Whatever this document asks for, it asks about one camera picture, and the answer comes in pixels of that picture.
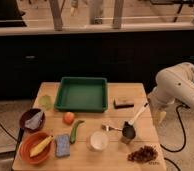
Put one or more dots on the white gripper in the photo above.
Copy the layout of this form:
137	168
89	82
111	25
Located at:
158	114

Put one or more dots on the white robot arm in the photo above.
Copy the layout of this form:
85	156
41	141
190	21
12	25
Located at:
176	82

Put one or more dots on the white cup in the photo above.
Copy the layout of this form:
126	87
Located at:
98	141

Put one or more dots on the green plastic tray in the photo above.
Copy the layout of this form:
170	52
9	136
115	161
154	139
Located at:
82	94

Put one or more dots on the green chili pepper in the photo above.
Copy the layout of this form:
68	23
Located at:
74	131

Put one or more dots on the orange tomato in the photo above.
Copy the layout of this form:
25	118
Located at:
68	118

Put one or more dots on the blue sponge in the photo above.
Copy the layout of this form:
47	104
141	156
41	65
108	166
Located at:
62	145

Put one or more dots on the light green lettuce leaf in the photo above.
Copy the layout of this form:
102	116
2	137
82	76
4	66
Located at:
45	102

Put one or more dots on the yellow corn cob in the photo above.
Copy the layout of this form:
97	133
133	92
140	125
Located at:
36	150

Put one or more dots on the dark brown bowl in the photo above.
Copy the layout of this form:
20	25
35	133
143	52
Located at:
28	115

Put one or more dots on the grey crumpled cloth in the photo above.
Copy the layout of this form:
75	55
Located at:
35	121

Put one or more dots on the orange bowl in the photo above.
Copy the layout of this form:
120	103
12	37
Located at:
29	142

